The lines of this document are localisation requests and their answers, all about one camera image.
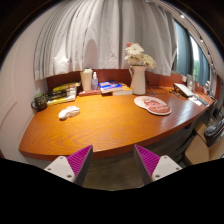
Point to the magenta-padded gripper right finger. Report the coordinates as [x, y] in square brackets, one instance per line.
[147, 161]

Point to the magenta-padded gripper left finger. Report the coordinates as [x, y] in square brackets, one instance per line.
[79, 161]

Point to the white computer mouse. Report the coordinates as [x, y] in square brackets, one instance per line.
[69, 112]

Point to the pink and red mouse pad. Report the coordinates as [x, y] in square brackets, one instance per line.
[153, 105]

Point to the wooden chair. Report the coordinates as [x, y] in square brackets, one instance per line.
[200, 151]

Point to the white and yellow book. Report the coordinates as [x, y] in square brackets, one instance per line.
[61, 101]

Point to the red hardcover book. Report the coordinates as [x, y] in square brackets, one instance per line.
[88, 93]

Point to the dark mug with green inside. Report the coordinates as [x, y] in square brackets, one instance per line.
[40, 101]

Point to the black pen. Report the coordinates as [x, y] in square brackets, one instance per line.
[174, 93]

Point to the orange paperback book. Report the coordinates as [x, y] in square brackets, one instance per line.
[125, 90]

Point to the white paper sheet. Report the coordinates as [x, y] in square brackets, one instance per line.
[196, 101]

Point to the white ceramic vase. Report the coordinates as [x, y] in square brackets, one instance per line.
[138, 81]

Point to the clear sanitizer spray bottle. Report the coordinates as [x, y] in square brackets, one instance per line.
[95, 82]

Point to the blue paperback book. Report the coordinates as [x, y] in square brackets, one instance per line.
[109, 86]

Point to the white flower bouquet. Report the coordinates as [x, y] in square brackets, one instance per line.
[137, 55]

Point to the window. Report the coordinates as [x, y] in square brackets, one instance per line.
[191, 56]

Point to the white curtain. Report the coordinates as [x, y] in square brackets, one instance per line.
[100, 33]

